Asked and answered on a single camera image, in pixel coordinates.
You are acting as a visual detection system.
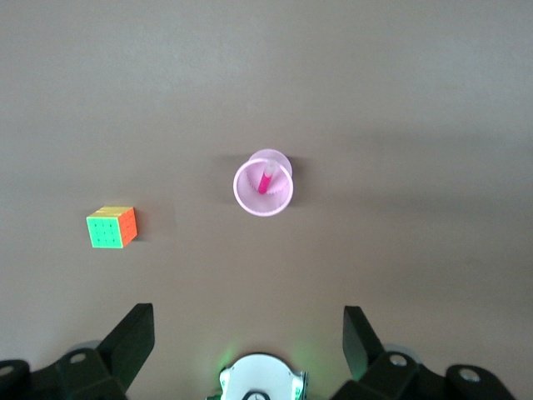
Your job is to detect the colourful puzzle cube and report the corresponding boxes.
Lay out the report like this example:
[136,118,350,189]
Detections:
[86,205,138,250]

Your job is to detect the pink marker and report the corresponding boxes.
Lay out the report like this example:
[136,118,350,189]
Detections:
[257,159,278,195]

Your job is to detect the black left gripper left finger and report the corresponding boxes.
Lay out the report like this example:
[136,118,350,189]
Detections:
[0,302,156,400]

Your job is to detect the pink mesh cup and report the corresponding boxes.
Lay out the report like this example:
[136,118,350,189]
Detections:
[232,148,295,217]

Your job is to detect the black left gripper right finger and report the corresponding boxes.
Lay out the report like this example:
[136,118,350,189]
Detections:
[332,306,518,400]

